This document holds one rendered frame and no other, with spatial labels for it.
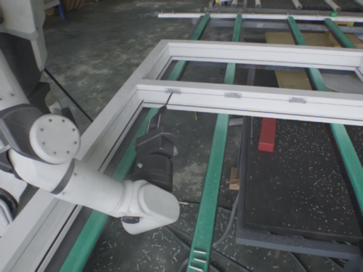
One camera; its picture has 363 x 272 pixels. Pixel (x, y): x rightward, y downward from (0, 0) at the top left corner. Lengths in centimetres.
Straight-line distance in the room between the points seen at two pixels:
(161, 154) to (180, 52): 72
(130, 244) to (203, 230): 106
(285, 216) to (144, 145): 52
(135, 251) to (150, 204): 105
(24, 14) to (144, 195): 43
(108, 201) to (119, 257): 107
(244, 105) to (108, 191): 53
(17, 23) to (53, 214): 38
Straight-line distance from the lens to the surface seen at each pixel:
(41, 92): 84
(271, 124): 128
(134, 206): 52
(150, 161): 62
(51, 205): 58
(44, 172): 46
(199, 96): 88
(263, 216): 95
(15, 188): 107
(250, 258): 155
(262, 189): 103
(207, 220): 58
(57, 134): 45
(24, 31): 67
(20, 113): 45
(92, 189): 49
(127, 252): 157
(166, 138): 66
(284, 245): 95
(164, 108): 77
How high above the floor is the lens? 133
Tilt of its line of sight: 37 degrees down
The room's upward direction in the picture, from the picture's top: 2 degrees counter-clockwise
